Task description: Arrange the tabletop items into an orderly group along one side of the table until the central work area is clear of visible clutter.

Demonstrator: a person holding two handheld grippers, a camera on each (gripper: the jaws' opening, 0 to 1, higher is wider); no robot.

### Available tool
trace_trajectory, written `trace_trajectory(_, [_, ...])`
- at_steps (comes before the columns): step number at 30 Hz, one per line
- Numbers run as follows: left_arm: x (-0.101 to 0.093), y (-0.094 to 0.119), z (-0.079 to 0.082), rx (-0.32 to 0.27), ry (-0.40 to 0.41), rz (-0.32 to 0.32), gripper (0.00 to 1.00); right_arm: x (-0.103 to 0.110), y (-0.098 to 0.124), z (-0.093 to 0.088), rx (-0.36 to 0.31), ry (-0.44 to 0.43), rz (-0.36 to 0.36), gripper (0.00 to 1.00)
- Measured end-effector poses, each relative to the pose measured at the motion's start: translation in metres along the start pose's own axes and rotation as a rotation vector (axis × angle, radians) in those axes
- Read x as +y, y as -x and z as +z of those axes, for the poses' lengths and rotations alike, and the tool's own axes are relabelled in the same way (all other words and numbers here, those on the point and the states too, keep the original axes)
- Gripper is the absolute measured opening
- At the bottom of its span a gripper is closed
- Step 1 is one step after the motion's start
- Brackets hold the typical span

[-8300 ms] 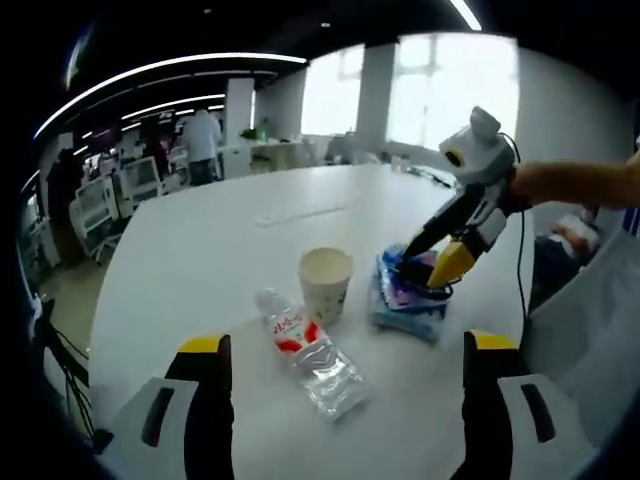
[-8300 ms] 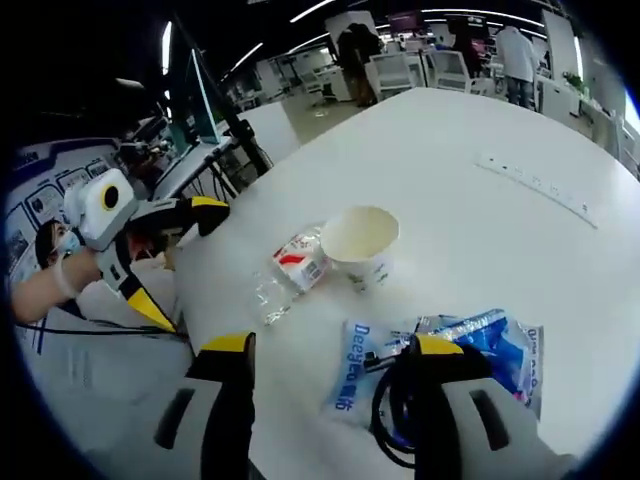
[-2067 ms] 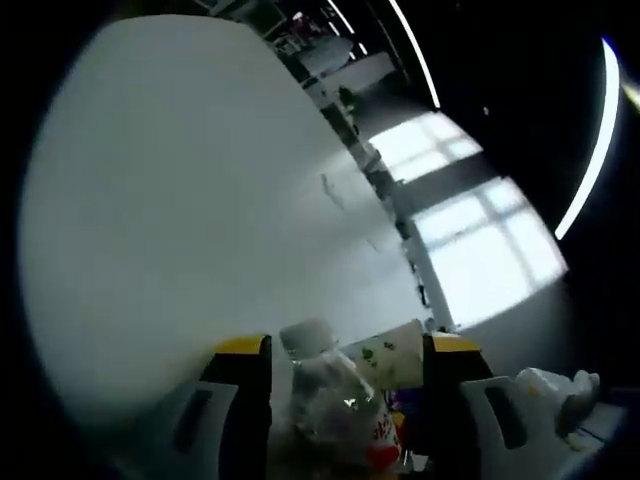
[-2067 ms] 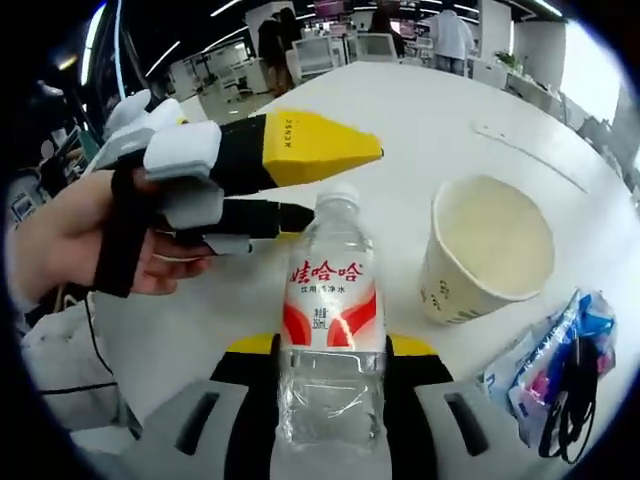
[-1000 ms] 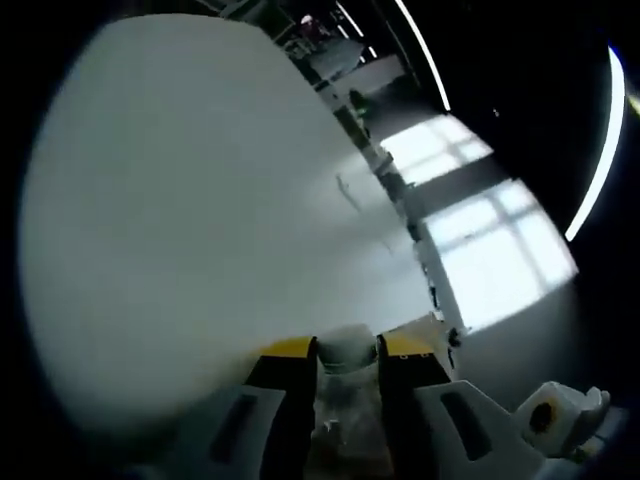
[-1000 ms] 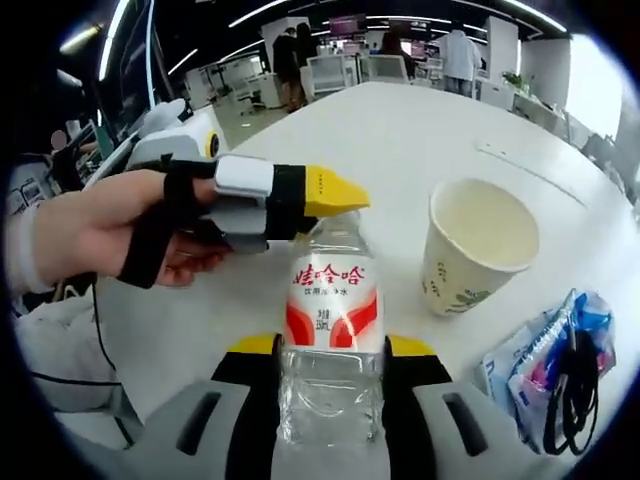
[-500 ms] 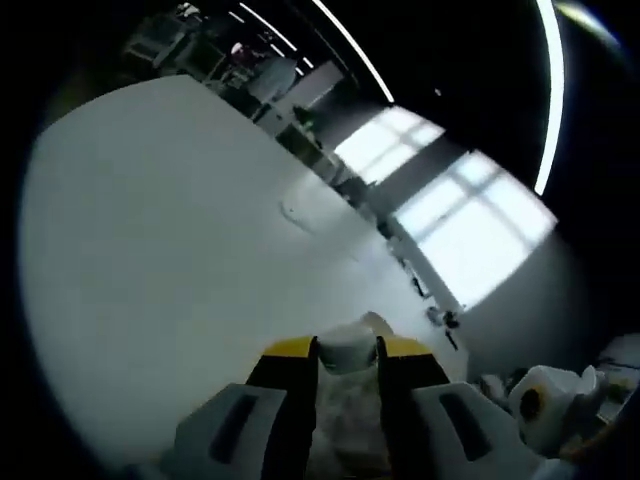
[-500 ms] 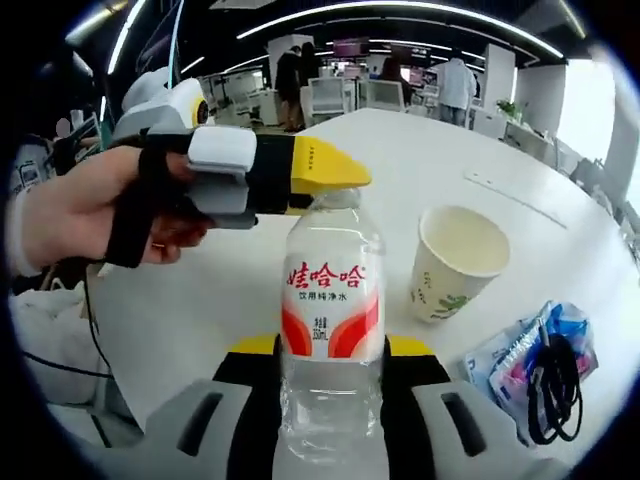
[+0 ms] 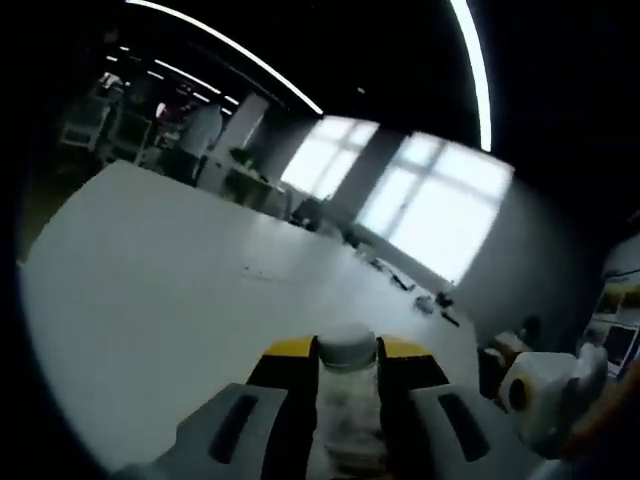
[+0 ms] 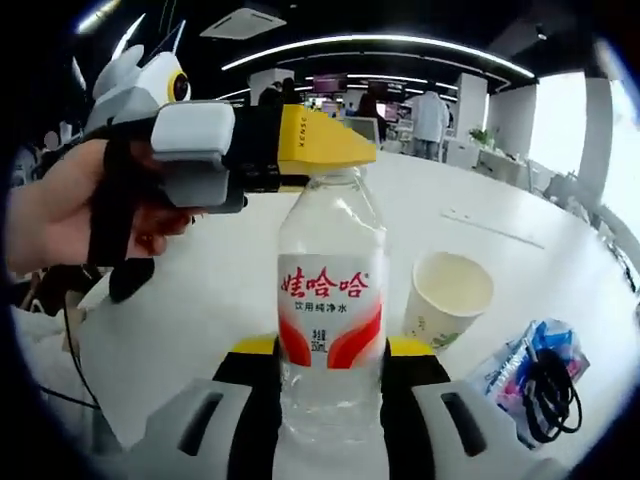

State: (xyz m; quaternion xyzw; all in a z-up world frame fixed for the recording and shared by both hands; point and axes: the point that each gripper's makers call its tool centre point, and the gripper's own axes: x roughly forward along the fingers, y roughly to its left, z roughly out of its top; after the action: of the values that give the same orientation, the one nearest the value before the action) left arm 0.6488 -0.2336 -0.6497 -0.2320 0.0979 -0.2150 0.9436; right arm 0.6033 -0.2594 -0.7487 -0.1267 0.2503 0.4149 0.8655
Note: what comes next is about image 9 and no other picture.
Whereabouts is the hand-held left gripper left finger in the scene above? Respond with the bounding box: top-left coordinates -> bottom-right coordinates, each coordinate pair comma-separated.
119,335 -> 321,480

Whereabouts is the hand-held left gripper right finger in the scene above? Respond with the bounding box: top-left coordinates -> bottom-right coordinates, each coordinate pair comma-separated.
374,335 -> 547,480

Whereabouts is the clear plastic water bottle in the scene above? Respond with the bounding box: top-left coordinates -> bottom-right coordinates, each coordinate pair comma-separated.
314,323 -> 389,480

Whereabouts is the small black tool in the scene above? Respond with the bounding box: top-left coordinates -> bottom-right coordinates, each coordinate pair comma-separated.
436,291 -> 462,327

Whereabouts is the blue framed poster board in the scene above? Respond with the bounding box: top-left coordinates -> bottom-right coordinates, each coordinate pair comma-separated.
584,239 -> 640,374

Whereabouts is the large window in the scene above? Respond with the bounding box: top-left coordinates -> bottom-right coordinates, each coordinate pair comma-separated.
279,115 -> 380,202
357,132 -> 516,285

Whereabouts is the ceiling light strip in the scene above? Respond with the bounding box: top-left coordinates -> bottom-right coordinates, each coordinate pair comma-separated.
124,0 -> 324,115
448,0 -> 494,152

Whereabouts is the thin black cord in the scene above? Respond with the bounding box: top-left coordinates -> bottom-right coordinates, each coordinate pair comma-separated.
368,256 -> 417,292

